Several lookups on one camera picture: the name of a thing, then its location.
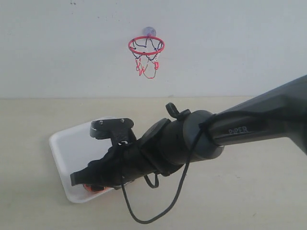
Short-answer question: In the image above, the clear suction cup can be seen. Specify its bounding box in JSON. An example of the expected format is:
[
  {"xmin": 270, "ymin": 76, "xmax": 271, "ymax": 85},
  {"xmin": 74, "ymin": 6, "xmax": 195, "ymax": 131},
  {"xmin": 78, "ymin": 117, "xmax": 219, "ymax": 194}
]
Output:
[{"xmin": 142, "ymin": 26, "xmax": 156, "ymax": 37}]

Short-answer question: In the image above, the red mini basketball hoop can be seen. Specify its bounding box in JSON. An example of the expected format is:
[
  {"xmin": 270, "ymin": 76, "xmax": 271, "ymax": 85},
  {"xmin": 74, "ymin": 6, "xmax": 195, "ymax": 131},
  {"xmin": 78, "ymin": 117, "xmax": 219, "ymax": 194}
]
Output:
[{"xmin": 128, "ymin": 35, "xmax": 165, "ymax": 79}]

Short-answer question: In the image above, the white foam tray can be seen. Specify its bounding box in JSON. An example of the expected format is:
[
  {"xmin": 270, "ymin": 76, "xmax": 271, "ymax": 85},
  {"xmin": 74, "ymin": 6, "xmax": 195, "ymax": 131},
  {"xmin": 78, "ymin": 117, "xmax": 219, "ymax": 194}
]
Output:
[{"xmin": 49, "ymin": 121, "xmax": 113, "ymax": 204}]

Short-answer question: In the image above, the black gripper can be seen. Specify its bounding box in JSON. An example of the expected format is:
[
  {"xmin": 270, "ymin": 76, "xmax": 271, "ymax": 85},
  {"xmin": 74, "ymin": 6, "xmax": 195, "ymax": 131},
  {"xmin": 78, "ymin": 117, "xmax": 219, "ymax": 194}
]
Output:
[{"xmin": 70, "ymin": 142, "xmax": 158, "ymax": 189}]

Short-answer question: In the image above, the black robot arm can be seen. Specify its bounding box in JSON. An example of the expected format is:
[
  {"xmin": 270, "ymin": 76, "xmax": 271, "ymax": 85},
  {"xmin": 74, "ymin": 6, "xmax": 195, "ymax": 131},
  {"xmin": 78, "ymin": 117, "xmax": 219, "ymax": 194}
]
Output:
[{"xmin": 70, "ymin": 76, "xmax": 307, "ymax": 189}]

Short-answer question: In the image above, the small orange basketball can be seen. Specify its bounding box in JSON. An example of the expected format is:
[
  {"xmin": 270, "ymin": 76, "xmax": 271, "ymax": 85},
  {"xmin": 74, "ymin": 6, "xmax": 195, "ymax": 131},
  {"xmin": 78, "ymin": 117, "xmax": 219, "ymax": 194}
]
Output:
[{"xmin": 83, "ymin": 184, "xmax": 105, "ymax": 193}]

